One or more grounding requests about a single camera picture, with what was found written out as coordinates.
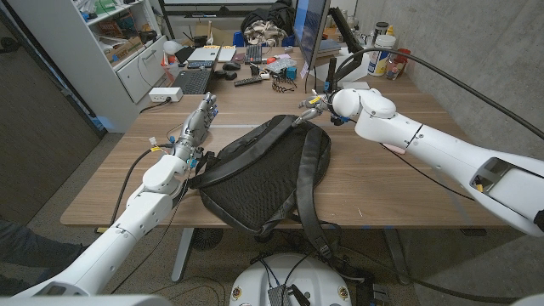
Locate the black computer mouse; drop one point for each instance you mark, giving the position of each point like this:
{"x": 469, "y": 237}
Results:
{"x": 231, "y": 66}
{"x": 229, "y": 75}

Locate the pink sticky note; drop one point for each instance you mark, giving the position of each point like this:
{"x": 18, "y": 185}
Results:
{"x": 304, "y": 70}

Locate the white closed laptop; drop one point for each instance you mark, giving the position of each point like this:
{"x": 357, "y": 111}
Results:
{"x": 210, "y": 54}

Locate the black laptop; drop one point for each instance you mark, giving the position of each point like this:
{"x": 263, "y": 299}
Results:
{"x": 193, "y": 81}

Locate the white box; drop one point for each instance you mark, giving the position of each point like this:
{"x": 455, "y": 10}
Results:
{"x": 355, "y": 85}

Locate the white power strip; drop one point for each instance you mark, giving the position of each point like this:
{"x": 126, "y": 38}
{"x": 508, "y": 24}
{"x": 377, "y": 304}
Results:
{"x": 163, "y": 94}

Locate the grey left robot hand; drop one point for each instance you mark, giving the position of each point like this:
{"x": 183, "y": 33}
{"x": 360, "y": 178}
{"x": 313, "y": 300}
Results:
{"x": 195, "y": 127}

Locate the red cup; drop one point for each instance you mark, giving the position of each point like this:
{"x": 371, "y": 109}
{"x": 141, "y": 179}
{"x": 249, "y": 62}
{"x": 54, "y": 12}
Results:
{"x": 404, "y": 57}

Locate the person's dark trouser leg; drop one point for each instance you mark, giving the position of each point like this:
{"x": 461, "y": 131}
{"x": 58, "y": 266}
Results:
{"x": 30, "y": 251}

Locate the computer monitor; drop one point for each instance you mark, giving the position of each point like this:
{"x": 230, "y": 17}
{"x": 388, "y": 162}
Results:
{"x": 309, "y": 25}

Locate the grey table leg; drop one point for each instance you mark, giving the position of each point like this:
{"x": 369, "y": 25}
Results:
{"x": 182, "y": 255}
{"x": 397, "y": 255}

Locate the clear glass jar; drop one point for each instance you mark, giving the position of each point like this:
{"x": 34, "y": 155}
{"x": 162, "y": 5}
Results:
{"x": 393, "y": 70}

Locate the clear plastic bag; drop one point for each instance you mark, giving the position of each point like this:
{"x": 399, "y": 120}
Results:
{"x": 280, "y": 64}

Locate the black backpack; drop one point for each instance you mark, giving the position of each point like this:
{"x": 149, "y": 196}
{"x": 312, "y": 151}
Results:
{"x": 263, "y": 174}

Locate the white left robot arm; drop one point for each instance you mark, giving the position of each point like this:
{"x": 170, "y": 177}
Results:
{"x": 136, "y": 217}

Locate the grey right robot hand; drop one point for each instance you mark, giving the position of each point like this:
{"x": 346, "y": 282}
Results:
{"x": 325, "y": 104}

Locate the white wipes tub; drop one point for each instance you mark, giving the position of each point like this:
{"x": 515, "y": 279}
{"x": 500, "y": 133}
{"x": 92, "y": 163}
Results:
{"x": 380, "y": 57}

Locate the black remote control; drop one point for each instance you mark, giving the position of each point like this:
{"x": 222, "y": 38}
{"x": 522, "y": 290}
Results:
{"x": 248, "y": 81}

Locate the small teal box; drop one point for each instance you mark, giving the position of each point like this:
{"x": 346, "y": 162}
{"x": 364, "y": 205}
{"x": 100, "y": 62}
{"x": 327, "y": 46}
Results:
{"x": 291, "y": 73}

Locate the round black floor fan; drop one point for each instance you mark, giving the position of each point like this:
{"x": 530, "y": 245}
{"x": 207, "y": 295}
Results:
{"x": 207, "y": 239}

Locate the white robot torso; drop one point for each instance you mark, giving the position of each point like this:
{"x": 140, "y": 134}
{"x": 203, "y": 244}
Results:
{"x": 314, "y": 276}

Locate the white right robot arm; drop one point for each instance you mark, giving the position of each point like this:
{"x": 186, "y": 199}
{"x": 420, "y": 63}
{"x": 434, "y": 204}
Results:
{"x": 446, "y": 149}

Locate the white shelf cabinet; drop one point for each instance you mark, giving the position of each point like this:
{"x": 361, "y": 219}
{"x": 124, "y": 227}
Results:
{"x": 85, "y": 64}

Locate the pink eraser block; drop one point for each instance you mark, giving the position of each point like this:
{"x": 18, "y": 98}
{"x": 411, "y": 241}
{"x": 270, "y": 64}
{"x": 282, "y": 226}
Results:
{"x": 396, "y": 149}

